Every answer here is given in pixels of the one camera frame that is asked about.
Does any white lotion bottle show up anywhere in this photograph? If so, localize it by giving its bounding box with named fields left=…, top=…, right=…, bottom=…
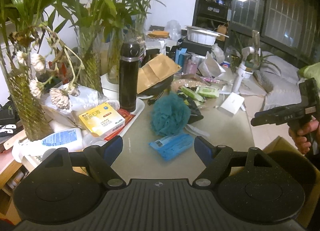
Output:
left=12, top=128, right=83, bottom=157

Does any yellow medicine box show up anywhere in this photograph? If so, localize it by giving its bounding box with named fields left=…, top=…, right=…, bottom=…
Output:
left=79, top=102, right=125, bottom=138

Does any teal mesh bath sponge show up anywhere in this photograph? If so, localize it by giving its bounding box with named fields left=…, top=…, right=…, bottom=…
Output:
left=151, top=92, right=191, bottom=136

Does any brown cardboard box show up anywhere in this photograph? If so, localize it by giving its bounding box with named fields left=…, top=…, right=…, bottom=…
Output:
left=219, top=138, right=319, bottom=230

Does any glass vase with bamboo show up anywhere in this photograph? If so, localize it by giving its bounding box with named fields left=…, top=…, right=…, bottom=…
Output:
left=1, top=0, right=53, bottom=141

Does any green wet wipes pack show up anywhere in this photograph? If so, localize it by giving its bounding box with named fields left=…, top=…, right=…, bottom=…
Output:
left=195, top=86, right=220, bottom=98

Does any white flat box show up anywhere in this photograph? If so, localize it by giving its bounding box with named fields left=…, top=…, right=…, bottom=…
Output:
left=220, top=92, right=245, bottom=115

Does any right hand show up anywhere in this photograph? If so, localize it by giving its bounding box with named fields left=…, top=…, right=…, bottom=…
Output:
left=289, top=119, right=319, bottom=155

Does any white tray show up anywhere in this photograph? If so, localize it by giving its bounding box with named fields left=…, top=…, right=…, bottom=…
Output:
left=100, top=73, right=146, bottom=139

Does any black green fabric glove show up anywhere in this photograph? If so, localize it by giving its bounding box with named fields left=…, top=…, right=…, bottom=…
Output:
left=177, top=91, right=204, bottom=124

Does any black thermos bottle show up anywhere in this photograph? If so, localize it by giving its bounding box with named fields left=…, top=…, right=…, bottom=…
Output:
left=119, top=42, right=140, bottom=112

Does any brown paper envelope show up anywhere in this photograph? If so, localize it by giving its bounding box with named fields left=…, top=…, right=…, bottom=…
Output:
left=137, top=54, right=181, bottom=94

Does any blue tissue packet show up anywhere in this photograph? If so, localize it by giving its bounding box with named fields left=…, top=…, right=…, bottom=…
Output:
left=149, top=133, right=194, bottom=161

